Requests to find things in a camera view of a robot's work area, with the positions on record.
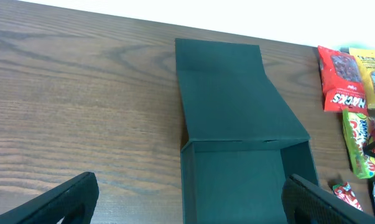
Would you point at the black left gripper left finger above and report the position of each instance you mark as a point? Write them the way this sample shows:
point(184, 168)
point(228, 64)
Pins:
point(72, 202)

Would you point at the green Haribo candy bag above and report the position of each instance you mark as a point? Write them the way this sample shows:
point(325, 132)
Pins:
point(359, 131)

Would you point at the black box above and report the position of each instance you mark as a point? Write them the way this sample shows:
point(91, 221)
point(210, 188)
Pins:
point(243, 139)

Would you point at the red green KitKat bar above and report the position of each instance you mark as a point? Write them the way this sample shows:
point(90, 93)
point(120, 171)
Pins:
point(344, 192)

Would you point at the red Hacks candy bag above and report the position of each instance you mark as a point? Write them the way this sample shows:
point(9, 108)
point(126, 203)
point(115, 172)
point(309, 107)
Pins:
point(342, 85)

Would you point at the yellow snack bag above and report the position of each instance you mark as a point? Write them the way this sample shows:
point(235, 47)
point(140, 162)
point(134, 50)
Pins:
point(366, 64)

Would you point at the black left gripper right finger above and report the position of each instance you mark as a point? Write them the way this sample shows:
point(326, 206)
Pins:
point(305, 202)

